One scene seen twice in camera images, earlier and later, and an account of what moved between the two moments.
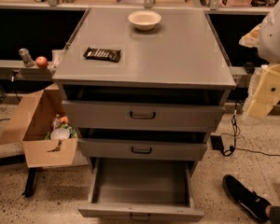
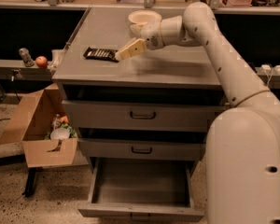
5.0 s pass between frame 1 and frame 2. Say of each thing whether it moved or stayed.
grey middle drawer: stayed
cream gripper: moved
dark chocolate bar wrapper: stayed
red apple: stayed
